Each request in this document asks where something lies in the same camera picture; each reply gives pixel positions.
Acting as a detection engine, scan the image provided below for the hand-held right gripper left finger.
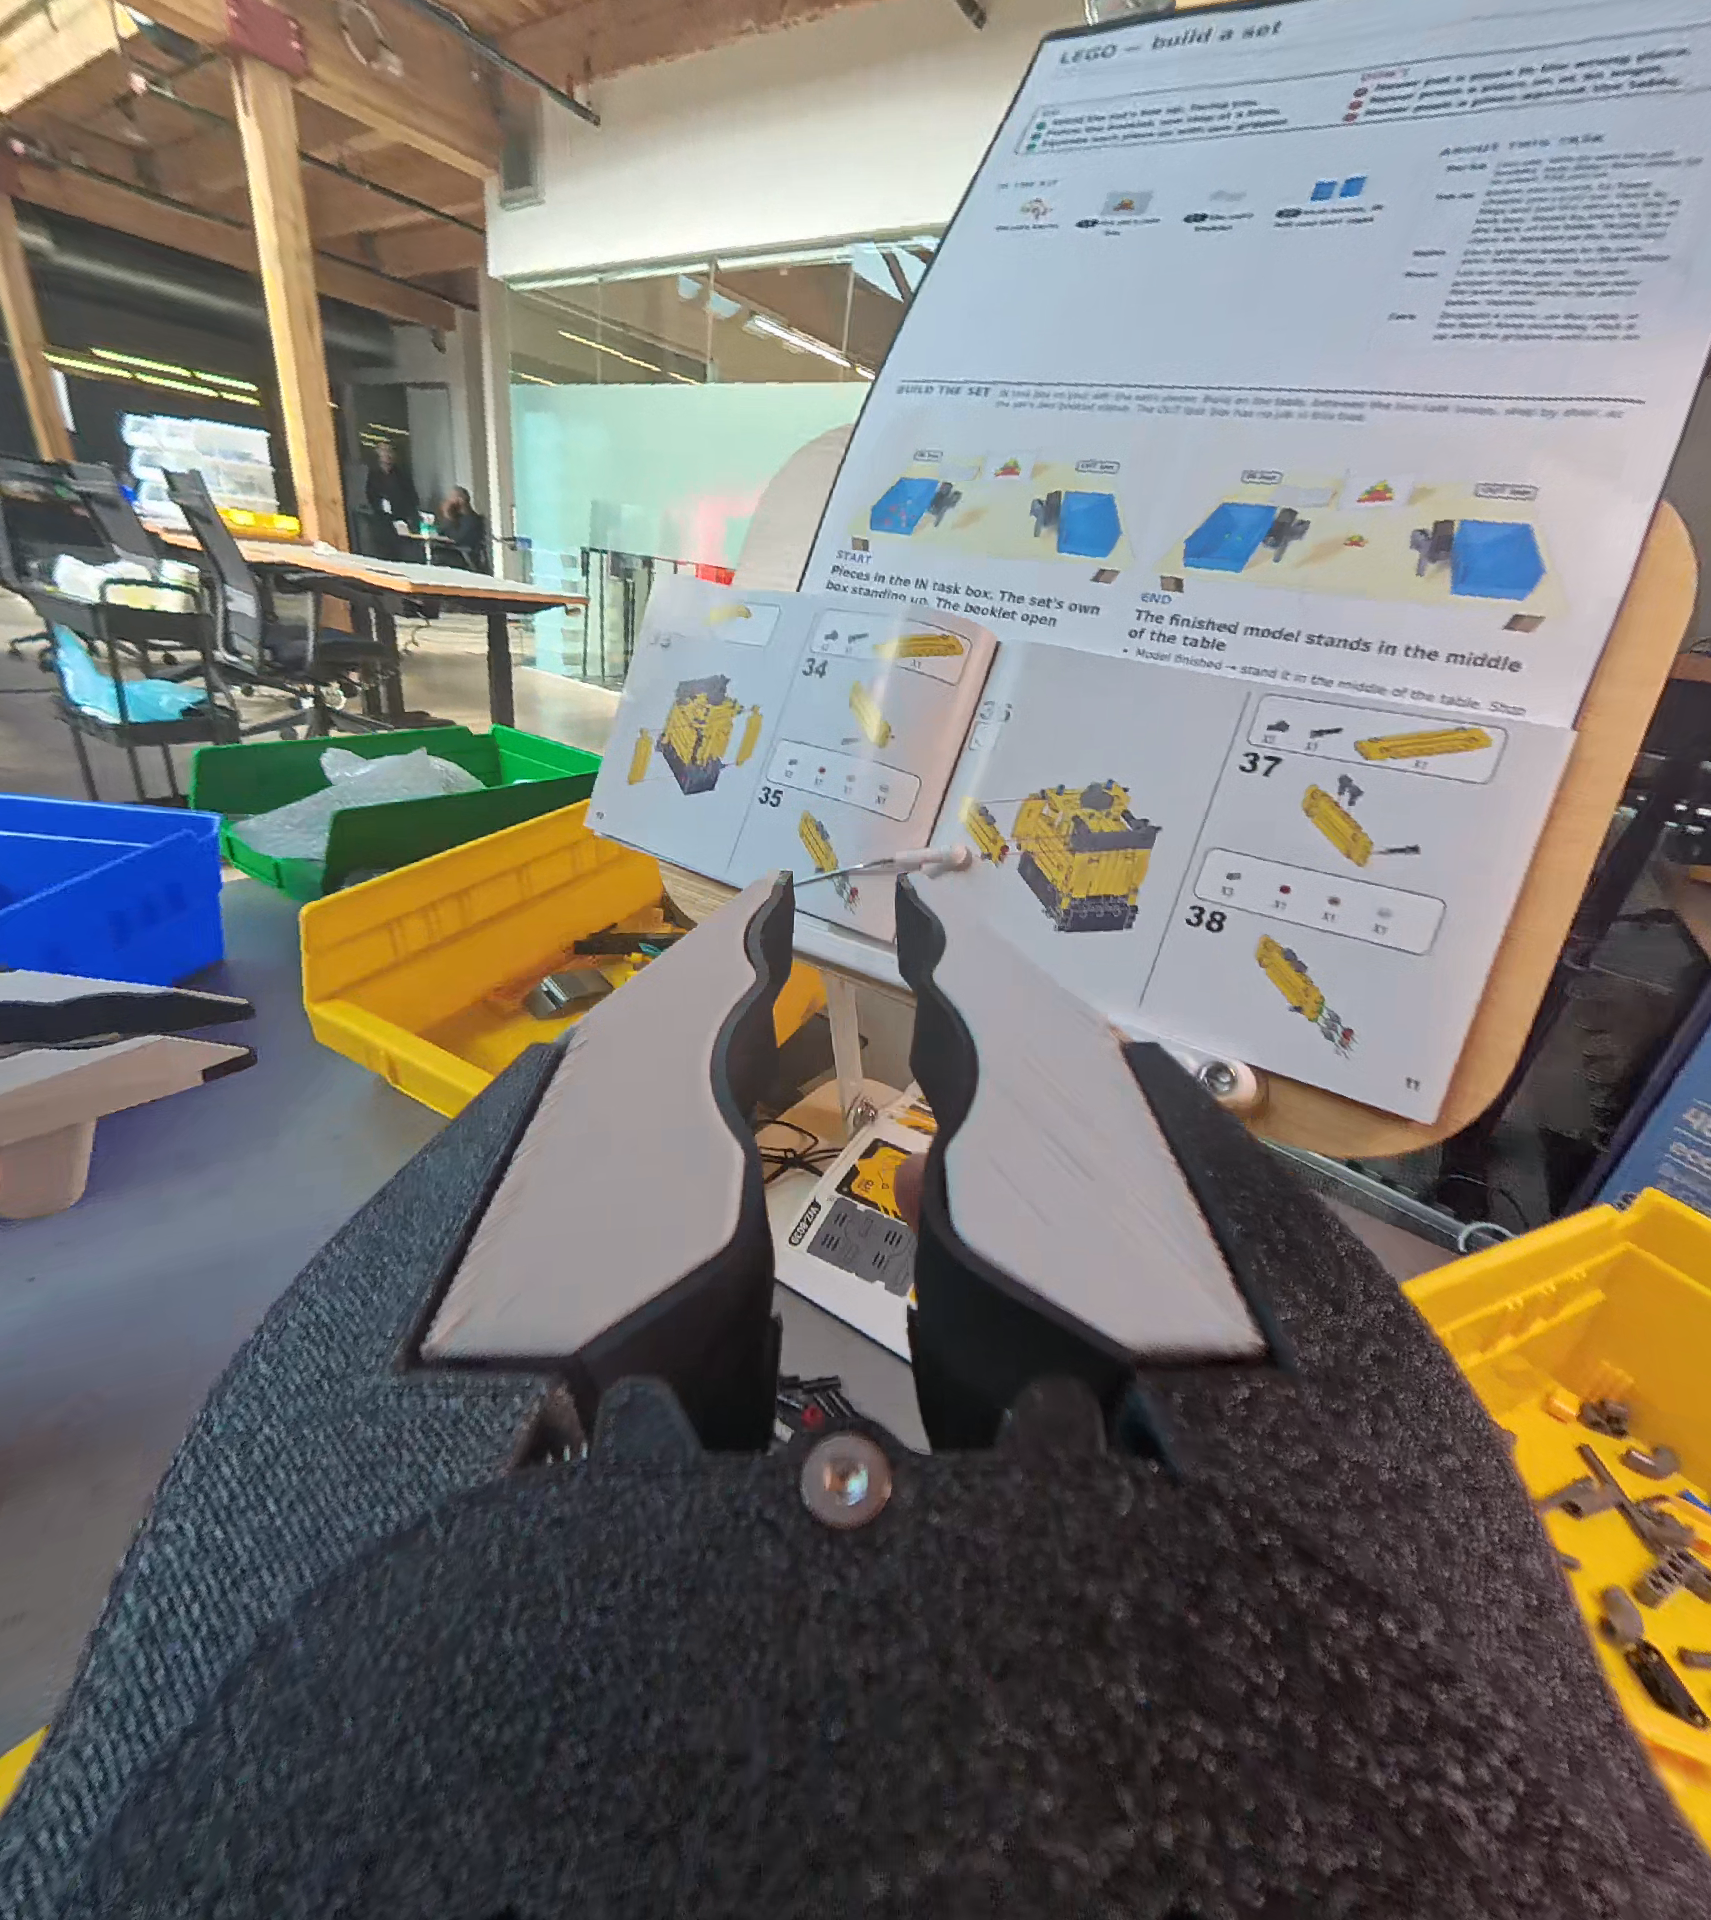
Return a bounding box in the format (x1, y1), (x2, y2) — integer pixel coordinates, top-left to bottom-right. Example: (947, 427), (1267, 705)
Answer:
(416, 873), (797, 1453)

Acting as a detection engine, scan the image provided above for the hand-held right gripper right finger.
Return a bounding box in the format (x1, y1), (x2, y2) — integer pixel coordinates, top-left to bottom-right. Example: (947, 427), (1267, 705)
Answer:
(892, 873), (1271, 1453)

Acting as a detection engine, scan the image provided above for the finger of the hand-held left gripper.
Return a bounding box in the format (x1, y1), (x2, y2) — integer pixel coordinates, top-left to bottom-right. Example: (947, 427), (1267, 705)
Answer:
(0, 1037), (260, 1222)
(0, 966), (258, 1070)

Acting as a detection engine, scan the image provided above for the yellow bin with large parts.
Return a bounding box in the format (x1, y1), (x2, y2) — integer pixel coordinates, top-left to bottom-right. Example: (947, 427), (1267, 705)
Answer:
(301, 798), (834, 1119)

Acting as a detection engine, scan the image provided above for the pile of small lego parts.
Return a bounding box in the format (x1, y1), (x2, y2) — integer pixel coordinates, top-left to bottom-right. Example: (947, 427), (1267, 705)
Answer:
(1537, 1381), (1711, 1906)

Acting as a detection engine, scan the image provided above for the blue plastic bin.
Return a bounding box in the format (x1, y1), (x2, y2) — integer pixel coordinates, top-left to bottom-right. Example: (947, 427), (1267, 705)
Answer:
(0, 783), (226, 988)

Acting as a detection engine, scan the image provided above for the yellow sticker sheet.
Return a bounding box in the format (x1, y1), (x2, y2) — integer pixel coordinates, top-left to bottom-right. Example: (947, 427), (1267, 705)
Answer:
(771, 1101), (947, 1322)

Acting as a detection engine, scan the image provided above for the green plastic bin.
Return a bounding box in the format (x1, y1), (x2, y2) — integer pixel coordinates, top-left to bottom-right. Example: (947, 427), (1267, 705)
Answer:
(189, 724), (601, 902)

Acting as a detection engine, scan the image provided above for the clear plastic bag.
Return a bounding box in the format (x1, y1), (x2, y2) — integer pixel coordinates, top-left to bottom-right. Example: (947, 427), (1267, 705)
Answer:
(232, 744), (484, 859)

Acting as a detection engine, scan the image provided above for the yellow bin with small parts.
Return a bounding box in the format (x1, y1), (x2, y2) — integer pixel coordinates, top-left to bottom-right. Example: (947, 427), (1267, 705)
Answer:
(1402, 1189), (1711, 1920)

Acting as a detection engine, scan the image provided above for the wooden desk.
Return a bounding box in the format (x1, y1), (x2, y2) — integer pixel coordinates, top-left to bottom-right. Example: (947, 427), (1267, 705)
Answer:
(0, 472), (590, 736)

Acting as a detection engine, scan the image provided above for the white printed instruction sheet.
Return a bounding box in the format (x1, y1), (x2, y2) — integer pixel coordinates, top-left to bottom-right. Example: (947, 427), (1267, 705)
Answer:
(799, 0), (1711, 722)

